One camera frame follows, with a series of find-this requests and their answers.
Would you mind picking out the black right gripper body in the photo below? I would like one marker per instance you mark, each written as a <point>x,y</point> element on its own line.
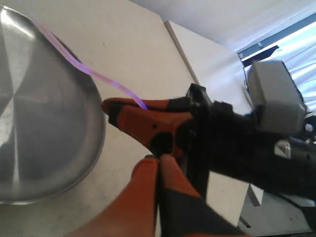
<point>231,144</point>

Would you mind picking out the round stainless steel plate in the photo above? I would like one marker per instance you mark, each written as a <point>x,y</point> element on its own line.
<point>52,127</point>

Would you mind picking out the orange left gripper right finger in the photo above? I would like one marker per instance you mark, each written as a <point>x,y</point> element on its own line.
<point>183,212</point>

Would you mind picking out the white backdrop cloth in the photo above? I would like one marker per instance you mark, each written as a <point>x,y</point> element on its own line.
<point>233,23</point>

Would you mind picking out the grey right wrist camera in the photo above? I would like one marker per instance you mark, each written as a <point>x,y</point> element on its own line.
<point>278,105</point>

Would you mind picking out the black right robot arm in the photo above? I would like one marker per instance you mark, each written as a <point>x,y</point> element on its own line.
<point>205,136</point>

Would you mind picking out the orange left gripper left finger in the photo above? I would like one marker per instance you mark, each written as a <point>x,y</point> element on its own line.
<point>133,213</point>

